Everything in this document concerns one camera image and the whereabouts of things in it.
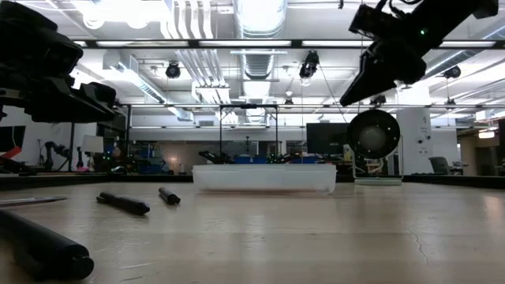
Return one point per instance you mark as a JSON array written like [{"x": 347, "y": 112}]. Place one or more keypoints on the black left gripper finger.
[
  {"x": 98, "y": 94},
  {"x": 71, "y": 112}
]

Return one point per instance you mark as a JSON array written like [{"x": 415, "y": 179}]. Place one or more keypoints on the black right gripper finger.
[{"x": 367, "y": 84}]

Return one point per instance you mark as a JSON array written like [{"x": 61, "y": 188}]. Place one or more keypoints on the purple scissors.
[{"x": 27, "y": 201}]

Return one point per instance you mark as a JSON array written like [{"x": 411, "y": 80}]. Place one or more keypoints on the black pen with white print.
[
  {"x": 126, "y": 204},
  {"x": 169, "y": 196}
]

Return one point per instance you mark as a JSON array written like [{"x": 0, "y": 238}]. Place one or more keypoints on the black pen with clip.
[{"x": 43, "y": 246}]

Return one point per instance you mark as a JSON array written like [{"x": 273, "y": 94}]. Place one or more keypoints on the black background robot arm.
[{"x": 51, "y": 148}]

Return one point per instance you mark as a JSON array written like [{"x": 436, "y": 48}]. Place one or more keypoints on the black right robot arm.
[{"x": 453, "y": 16}]

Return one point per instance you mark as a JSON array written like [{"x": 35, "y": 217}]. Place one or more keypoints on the clear plastic supply box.
[{"x": 264, "y": 177}]

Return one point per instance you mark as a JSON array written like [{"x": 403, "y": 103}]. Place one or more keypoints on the black hanging ceiling fixture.
[
  {"x": 173, "y": 70},
  {"x": 378, "y": 99},
  {"x": 309, "y": 65},
  {"x": 451, "y": 72}
]

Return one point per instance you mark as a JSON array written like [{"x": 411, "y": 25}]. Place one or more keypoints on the white lampshade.
[{"x": 92, "y": 144}]

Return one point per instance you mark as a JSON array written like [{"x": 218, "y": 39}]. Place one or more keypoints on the black monitor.
[{"x": 325, "y": 138}]

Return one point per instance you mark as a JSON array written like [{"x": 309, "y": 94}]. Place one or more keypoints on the red object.
[{"x": 10, "y": 153}]

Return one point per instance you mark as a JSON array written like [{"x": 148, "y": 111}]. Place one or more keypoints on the black overhead crossbeam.
[{"x": 296, "y": 43}]

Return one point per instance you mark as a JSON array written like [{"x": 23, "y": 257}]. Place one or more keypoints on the grey office chair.
[{"x": 438, "y": 163}]

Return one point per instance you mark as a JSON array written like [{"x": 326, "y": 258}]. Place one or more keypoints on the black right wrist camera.
[{"x": 371, "y": 21}]

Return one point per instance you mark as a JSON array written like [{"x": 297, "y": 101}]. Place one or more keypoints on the black aluminium table frame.
[{"x": 79, "y": 180}]

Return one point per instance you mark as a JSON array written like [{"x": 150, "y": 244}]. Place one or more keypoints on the silver ventilation duct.
[{"x": 260, "y": 19}]

